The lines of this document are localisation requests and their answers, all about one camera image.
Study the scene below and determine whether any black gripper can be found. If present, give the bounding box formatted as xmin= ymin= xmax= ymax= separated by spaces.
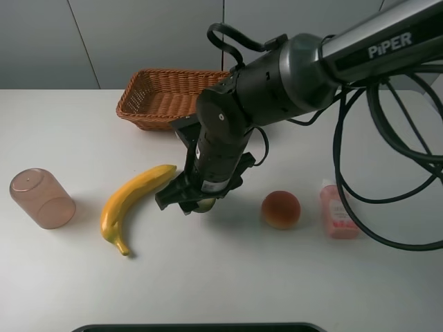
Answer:
xmin=155 ymin=128 xmax=251 ymax=215

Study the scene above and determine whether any halved avocado with pit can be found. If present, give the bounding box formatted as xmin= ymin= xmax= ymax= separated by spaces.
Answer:
xmin=193 ymin=198 xmax=216 ymax=213

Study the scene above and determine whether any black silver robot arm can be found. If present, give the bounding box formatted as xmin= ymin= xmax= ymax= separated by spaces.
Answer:
xmin=155 ymin=1 xmax=442 ymax=212

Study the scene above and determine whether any brown wicker basket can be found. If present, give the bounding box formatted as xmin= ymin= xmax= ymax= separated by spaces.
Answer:
xmin=116 ymin=68 xmax=229 ymax=131

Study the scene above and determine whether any yellow banana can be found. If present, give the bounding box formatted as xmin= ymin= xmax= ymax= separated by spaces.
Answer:
xmin=100 ymin=165 xmax=177 ymax=256

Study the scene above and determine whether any red orange peach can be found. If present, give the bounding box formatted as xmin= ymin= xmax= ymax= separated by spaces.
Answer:
xmin=261 ymin=191 xmax=301 ymax=230

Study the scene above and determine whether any black tray edge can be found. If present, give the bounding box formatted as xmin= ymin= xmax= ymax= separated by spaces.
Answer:
xmin=74 ymin=322 xmax=325 ymax=332

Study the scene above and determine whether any translucent pink plastic cup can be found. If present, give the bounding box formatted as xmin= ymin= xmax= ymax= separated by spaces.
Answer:
xmin=9 ymin=168 xmax=76 ymax=230

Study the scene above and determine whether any pink bottle white cap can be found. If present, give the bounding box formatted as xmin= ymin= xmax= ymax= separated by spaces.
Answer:
xmin=320 ymin=179 xmax=360 ymax=240

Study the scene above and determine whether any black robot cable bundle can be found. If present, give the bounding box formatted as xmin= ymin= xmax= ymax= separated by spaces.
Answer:
xmin=206 ymin=22 xmax=443 ymax=252

